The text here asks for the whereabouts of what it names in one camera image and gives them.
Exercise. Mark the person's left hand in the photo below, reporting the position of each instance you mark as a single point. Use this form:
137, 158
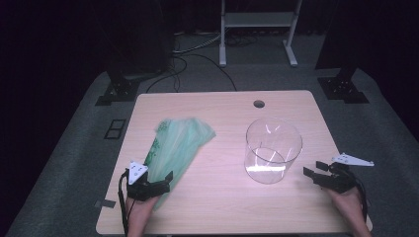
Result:
141, 209

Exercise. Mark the person's right hand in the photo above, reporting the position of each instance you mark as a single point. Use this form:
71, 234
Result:
347, 204

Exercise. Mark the black floor socket frame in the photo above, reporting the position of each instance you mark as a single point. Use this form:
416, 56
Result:
115, 129

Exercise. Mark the green plastic bag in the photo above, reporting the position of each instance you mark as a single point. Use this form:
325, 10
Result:
176, 144

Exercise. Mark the dark tape strip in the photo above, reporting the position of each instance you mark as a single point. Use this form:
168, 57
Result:
106, 203

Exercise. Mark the white metal stand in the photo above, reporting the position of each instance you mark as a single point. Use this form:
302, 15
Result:
257, 19

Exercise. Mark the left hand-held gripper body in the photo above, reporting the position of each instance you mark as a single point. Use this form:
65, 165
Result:
141, 189

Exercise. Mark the large black box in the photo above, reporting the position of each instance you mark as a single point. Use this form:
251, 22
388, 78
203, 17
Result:
141, 36

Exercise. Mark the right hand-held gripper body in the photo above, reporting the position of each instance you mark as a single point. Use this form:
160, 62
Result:
339, 181

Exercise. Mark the clear round plastic container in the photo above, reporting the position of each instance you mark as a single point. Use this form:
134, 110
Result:
273, 154

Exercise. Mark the black stand base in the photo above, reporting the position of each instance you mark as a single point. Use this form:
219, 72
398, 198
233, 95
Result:
118, 90
342, 87

